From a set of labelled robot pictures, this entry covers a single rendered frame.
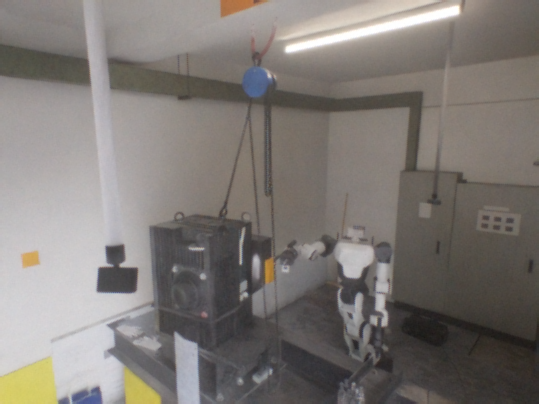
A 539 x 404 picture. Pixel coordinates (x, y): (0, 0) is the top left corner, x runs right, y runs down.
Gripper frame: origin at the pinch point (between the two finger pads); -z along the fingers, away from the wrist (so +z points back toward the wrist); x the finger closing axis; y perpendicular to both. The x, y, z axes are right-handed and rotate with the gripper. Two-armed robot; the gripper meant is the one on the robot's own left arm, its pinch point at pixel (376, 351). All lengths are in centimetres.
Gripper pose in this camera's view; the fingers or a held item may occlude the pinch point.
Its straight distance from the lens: 303.5
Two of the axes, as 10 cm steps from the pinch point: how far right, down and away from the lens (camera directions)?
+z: 1.0, -9.9, 0.6
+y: 9.6, 0.8, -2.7
